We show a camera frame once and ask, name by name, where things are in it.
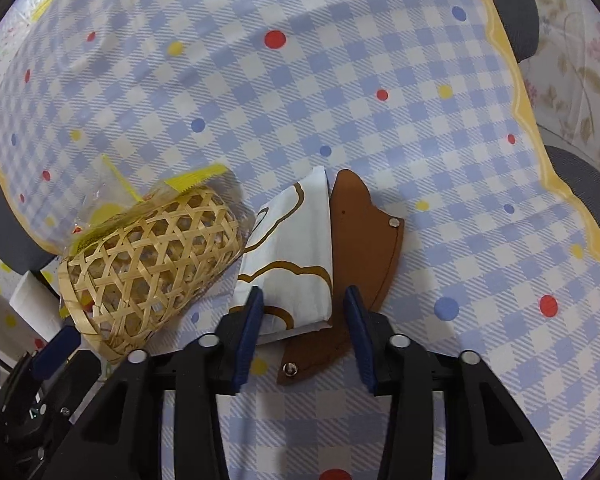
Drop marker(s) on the floral wall sheet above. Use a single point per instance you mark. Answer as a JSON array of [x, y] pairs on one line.
[[575, 85]]

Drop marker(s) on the grey black-legged chair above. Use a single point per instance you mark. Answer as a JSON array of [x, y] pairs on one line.
[[515, 10]]

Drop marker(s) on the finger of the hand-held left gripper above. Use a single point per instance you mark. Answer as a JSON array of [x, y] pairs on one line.
[[55, 357]]

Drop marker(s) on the yellow clear plastic packet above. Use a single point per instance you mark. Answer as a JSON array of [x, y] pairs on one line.
[[107, 210]]

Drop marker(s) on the brown leather pouch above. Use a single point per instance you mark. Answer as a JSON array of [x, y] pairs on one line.
[[365, 240]]

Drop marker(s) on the white dotted table cover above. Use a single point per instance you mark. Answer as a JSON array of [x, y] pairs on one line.
[[0, 290]]

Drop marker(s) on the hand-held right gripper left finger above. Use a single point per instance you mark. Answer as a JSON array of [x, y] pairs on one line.
[[247, 340]]

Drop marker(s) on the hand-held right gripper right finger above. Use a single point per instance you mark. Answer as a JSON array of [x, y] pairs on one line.
[[360, 340]]

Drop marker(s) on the white cloth brown pattern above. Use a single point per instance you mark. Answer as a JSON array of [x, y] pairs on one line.
[[290, 260]]

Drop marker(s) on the blue checked dotted tablecloth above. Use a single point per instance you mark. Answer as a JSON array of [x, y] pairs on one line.
[[380, 60]]

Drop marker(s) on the woven bamboo basket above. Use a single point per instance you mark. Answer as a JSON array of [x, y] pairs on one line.
[[150, 270]]

